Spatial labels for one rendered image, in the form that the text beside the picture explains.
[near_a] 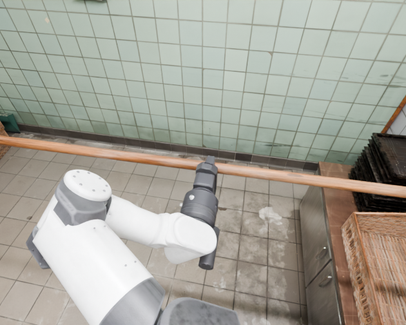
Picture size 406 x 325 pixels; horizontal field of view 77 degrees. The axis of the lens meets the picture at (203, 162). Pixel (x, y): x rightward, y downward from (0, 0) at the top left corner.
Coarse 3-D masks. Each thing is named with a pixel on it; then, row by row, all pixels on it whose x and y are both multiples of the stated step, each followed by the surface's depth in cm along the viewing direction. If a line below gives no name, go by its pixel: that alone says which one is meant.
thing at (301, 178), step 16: (0, 144) 81; (16, 144) 80; (32, 144) 79; (48, 144) 78; (64, 144) 78; (128, 160) 75; (144, 160) 74; (160, 160) 74; (176, 160) 73; (192, 160) 74; (240, 176) 72; (256, 176) 71; (272, 176) 70; (288, 176) 69; (304, 176) 69; (320, 176) 69; (368, 192) 68; (384, 192) 67; (400, 192) 66
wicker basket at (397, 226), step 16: (352, 224) 117; (368, 224) 121; (384, 224) 120; (400, 224) 116; (352, 240) 123; (368, 240) 123; (384, 240) 123; (400, 240) 123; (352, 256) 113; (368, 256) 117; (384, 256) 118; (400, 256) 118; (352, 272) 111; (368, 272) 99; (384, 272) 113; (400, 272) 113; (368, 288) 97; (400, 288) 108; (368, 304) 96; (384, 304) 104; (400, 304) 104; (368, 320) 100; (384, 320) 100; (400, 320) 100
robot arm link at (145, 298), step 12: (132, 288) 31; (144, 288) 31; (156, 288) 32; (120, 300) 30; (132, 300) 30; (144, 300) 30; (156, 300) 31; (108, 312) 29; (120, 312) 29; (132, 312) 29; (144, 312) 29; (156, 312) 29; (108, 324) 29; (120, 324) 28; (132, 324) 28; (144, 324) 28; (156, 324) 30
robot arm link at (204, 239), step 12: (168, 216) 53; (180, 216) 53; (168, 228) 50; (180, 228) 51; (192, 228) 52; (204, 228) 55; (156, 240) 50; (168, 240) 50; (180, 240) 50; (192, 240) 51; (204, 240) 53; (216, 240) 55; (192, 252) 52; (204, 252) 52
